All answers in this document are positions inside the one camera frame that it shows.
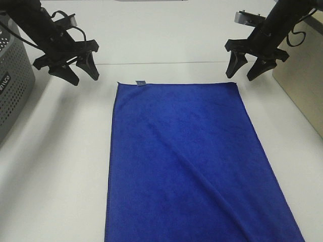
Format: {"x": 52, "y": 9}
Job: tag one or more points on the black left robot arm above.
{"x": 50, "y": 35}

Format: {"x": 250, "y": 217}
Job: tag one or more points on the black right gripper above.
{"x": 265, "y": 61}

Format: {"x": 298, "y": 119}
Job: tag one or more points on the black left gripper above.
{"x": 59, "y": 58}

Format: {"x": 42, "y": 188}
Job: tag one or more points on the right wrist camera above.
{"x": 249, "y": 19}

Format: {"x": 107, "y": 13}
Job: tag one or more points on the beige storage box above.
{"x": 301, "y": 75}

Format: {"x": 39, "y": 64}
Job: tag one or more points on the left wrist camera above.
{"x": 67, "y": 22}

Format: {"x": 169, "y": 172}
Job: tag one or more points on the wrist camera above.
{"x": 67, "y": 22}
{"x": 249, "y": 19}

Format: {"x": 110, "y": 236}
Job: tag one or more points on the blue microfibre towel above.
{"x": 186, "y": 165}

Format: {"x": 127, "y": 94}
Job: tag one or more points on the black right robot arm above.
{"x": 267, "y": 35}

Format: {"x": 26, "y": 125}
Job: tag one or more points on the grey perforated plastic basket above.
{"x": 17, "y": 76}

